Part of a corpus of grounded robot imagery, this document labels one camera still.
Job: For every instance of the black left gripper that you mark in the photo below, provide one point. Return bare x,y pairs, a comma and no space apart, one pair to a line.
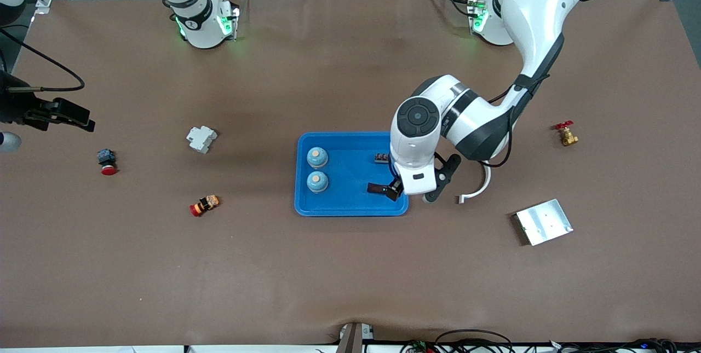
394,189

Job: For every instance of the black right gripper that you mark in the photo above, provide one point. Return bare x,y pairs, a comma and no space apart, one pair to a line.
12,108

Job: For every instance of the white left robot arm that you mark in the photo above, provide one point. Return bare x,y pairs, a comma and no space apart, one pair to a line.
547,3

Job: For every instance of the brown table cover sheet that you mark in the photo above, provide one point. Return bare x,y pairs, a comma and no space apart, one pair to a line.
350,276

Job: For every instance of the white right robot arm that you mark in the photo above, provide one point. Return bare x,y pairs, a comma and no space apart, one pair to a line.
197,19

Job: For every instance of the white circuit breaker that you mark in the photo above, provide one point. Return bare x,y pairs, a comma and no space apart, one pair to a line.
201,139

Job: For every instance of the blue desk bell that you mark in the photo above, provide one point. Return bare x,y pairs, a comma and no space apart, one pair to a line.
317,158
317,183

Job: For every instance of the white curved bracket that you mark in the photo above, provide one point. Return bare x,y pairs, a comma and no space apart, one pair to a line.
479,191

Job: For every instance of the small dark terminal block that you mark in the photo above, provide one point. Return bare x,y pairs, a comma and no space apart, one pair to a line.
380,158

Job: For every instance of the yellow red emergency stop button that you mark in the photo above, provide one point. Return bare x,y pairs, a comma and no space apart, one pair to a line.
205,205

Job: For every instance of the red mushroom push button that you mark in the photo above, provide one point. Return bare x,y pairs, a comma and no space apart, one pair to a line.
107,157

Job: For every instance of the silver metal plate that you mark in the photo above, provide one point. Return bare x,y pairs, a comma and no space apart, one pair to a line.
544,223

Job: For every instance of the grey metal mount bracket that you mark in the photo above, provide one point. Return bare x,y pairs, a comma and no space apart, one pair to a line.
353,339

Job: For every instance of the blue plastic tray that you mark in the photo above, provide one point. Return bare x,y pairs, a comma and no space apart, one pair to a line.
350,200

